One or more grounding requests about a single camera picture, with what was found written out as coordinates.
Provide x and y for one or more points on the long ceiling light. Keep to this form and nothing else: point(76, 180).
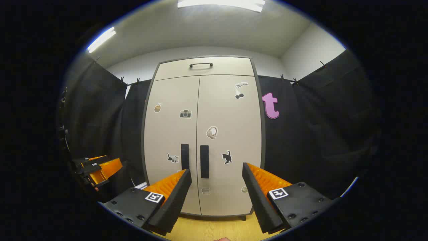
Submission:
point(220, 3)
point(101, 39)

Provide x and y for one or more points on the beige door with camera sticker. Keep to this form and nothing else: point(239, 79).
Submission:
point(167, 134)

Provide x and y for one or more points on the black backdrop cloth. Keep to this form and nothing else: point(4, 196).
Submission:
point(317, 134)

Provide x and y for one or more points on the beige double-door shoe cabinet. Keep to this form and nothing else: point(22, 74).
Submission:
point(204, 68)

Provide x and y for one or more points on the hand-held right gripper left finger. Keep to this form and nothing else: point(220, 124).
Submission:
point(174, 204)

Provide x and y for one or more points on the beige door with headphones sticker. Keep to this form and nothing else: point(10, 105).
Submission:
point(234, 120)

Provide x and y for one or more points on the beige cabinet drawer front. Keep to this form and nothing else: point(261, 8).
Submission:
point(230, 67)

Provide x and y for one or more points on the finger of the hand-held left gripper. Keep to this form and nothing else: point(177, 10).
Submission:
point(87, 160)
point(110, 167)

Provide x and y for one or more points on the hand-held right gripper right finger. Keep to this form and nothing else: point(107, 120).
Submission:
point(259, 204)

